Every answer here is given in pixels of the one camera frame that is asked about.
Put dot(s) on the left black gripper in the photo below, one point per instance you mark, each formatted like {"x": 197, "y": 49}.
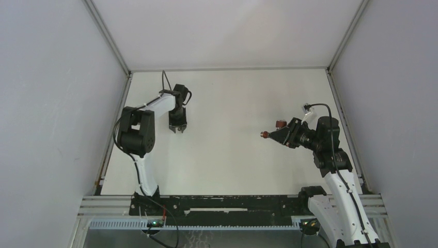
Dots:
{"x": 181, "y": 123}

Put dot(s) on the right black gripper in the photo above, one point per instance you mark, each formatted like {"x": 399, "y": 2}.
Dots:
{"x": 292, "y": 131}

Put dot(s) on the red brown water faucet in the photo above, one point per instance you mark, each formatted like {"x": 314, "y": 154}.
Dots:
{"x": 271, "y": 129}

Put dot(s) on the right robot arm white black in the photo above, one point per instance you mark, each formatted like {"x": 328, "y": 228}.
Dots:
{"x": 346, "y": 225}

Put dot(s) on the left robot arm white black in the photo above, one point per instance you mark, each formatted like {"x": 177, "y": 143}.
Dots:
{"x": 134, "y": 131}

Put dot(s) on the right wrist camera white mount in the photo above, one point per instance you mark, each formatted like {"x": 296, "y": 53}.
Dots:
{"x": 309, "y": 113}

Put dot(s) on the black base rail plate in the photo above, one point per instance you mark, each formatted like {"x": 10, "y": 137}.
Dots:
{"x": 232, "y": 210}

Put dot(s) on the white slotted cable duct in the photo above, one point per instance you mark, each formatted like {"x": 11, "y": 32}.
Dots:
{"x": 137, "y": 224}

